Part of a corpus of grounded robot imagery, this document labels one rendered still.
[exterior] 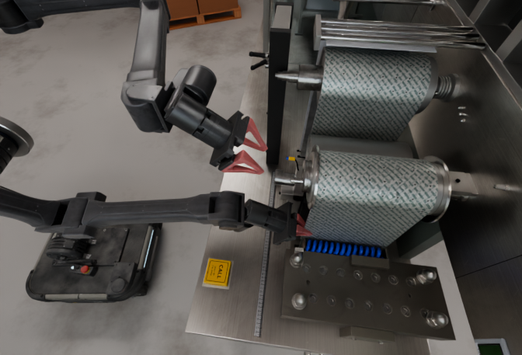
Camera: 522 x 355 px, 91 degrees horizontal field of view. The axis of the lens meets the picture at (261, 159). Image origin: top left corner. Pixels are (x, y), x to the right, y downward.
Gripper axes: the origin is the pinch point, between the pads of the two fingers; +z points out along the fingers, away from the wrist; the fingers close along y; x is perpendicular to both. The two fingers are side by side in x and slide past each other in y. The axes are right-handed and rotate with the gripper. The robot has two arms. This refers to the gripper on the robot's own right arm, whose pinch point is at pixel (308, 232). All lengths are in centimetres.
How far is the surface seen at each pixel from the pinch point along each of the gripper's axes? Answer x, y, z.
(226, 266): -23.7, 8.1, -12.5
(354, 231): 9.9, 0.3, 6.7
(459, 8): 49, -47, 7
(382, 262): 8.4, 5.2, 17.7
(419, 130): 25.4, -31.0, 20.9
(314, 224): 5.9, 0.3, -3.0
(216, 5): -130, -330, -55
